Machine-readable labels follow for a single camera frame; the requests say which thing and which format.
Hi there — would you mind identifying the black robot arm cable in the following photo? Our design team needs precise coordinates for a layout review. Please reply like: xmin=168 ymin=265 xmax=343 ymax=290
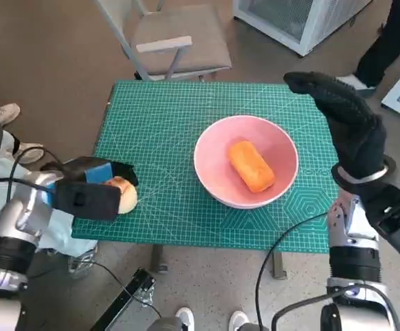
xmin=256 ymin=212 xmax=330 ymax=331
xmin=271 ymin=292 xmax=342 ymax=331
xmin=0 ymin=177 xmax=49 ymax=242
xmin=12 ymin=147 xmax=66 ymax=180

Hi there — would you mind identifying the green cutting mat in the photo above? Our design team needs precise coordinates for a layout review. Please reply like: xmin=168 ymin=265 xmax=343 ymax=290
xmin=70 ymin=80 xmax=341 ymax=254

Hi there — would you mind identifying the pink bowl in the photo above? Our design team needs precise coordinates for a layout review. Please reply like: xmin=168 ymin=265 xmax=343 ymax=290
xmin=193 ymin=116 xmax=299 ymax=210

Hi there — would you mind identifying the thin black floor cable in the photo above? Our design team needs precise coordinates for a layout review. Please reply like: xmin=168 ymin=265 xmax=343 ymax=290
xmin=82 ymin=260 xmax=163 ymax=318

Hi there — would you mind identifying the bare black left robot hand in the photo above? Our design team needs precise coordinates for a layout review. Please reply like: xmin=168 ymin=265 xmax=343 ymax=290
xmin=60 ymin=157 xmax=139 ymax=187

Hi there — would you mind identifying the seated person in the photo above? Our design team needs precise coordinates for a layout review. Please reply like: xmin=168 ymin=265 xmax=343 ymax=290
xmin=0 ymin=98 xmax=99 ymax=280

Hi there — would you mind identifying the grey chair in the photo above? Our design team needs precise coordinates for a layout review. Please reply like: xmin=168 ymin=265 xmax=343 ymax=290
xmin=94 ymin=0 xmax=232 ymax=83

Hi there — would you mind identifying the white cabinet with vent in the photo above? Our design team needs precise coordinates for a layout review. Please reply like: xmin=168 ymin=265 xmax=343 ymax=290
xmin=232 ymin=0 xmax=386 ymax=58

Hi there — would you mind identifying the black metal frame bar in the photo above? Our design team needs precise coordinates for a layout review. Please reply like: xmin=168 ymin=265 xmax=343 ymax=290
xmin=89 ymin=267 xmax=157 ymax=331

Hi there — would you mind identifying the orange long bread loaf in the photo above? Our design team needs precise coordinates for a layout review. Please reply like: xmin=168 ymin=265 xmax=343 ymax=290
xmin=228 ymin=140 xmax=276 ymax=194

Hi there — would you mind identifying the grey metal table leg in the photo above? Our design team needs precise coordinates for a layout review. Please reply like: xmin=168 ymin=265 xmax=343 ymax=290
xmin=150 ymin=245 xmax=169 ymax=274
xmin=271 ymin=250 xmax=288 ymax=279

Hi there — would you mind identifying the standing person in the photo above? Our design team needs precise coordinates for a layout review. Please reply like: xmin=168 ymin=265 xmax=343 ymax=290
xmin=337 ymin=0 xmax=400 ymax=91

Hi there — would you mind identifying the white shoe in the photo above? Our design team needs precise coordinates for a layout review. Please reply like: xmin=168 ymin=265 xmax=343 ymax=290
xmin=229 ymin=310 xmax=250 ymax=331
xmin=174 ymin=306 xmax=196 ymax=331

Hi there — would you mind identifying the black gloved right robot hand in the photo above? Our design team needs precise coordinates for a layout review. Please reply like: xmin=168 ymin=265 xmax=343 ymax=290
xmin=283 ymin=71 xmax=388 ymax=180

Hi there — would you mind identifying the pale round bread bun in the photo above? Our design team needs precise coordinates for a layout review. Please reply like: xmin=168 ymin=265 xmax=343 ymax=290
xmin=103 ymin=175 xmax=139 ymax=215

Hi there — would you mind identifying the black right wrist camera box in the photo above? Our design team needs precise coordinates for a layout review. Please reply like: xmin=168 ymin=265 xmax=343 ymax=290
xmin=361 ymin=184 xmax=400 ymax=261

